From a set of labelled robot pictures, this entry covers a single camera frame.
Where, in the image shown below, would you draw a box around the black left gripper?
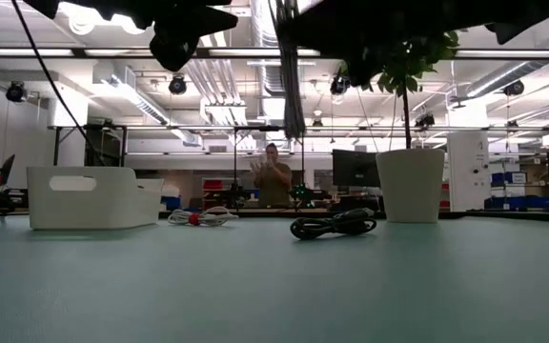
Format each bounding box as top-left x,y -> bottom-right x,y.
131,0 -> 240,72

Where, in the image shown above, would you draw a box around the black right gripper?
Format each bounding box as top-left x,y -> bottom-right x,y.
275,0 -> 371,72

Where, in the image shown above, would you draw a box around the white cable with red tie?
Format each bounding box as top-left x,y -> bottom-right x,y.
167,206 -> 240,228

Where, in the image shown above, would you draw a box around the black USB-C cable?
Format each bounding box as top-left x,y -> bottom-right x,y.
289,207 -> 378,241

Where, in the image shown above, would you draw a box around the green potted plant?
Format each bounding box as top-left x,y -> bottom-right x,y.
335,30 -> 461,151

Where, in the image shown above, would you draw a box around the long ceiling light bar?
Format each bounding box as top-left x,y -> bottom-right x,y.
0,46 -> 549,61

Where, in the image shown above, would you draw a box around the person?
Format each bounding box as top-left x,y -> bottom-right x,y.
249,142 -> 294,209

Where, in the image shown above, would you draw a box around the white plant pot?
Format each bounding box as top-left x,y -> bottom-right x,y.
375,148 -> 446,224

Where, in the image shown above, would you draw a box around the white plastic bin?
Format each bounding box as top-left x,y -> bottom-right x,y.
26,165 -> 165,232

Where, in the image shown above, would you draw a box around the white pillar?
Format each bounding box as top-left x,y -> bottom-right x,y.
447,131 -> 491,212

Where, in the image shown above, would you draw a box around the blue storage bins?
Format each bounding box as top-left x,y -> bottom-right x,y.
483,171 -> 549,211

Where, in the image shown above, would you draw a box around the green table mat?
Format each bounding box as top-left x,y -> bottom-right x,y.
0,213 -> 549,343

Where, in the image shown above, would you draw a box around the black ceiling cable reel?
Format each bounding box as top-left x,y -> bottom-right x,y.
5,80 -> 28,104
415,111 -> 437,129
329,74 -> 351,96
502,79 -> 526,97
168,74 -> 189,96

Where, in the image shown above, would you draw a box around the hanging grey cable bundle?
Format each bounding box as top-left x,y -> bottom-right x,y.
278,0 -> 307,140

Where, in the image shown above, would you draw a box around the black workstation frame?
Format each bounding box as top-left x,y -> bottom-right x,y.
52,124 -> 129,168

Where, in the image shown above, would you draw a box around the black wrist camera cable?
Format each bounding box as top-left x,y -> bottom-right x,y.
10,0 -> 102,166

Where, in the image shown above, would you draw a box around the black table frame rail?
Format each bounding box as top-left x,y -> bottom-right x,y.
0,208 -> 549,224

